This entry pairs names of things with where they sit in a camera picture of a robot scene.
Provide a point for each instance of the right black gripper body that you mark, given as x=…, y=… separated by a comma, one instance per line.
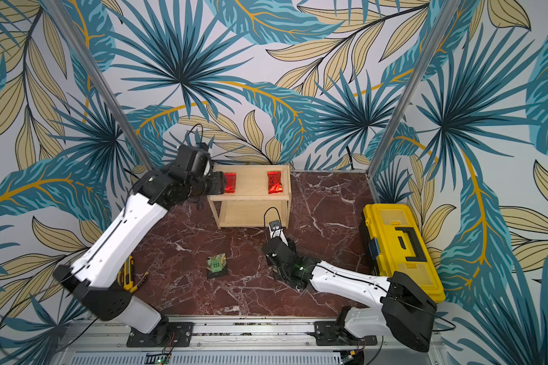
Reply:
x=278, y=249

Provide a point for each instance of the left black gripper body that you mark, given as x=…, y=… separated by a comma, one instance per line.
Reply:
x=215, y=185

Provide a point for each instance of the red tea bag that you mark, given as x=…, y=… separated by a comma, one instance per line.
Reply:
x=275, y=182
x=230, y=182

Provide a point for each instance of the green tea bag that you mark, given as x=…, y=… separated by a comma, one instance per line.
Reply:
x=217, y=266

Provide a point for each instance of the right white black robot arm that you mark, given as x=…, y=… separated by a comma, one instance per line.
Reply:
x=394, y=305

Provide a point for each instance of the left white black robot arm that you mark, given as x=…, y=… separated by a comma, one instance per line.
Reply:
x=92, y=279

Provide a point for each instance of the light wooden two-tier shelf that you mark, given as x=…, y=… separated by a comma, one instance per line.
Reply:
x=250, y=205

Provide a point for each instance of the yellow black toolbox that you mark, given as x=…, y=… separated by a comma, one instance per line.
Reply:
x=392, y=243

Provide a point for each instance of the yellow black utility knife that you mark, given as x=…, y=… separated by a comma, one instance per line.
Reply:
x=125, y=277

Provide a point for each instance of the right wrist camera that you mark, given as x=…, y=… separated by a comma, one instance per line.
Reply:
x=276, y=231

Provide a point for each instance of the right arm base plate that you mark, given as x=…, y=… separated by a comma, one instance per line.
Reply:
x=327, y=333

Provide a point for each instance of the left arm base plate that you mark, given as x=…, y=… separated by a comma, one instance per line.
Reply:
x=165, y=335

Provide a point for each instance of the left aluminium corner post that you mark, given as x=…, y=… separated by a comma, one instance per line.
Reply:
x=70, y=32

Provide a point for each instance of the aluminium corner post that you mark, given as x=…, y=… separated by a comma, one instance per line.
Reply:
x=439, y=29
x=70, y=32

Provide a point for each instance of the aluminium front rail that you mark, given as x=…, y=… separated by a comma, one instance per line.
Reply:
x=238, y=340

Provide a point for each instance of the right aluminium corner post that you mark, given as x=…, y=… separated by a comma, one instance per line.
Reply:
x=439, y=29

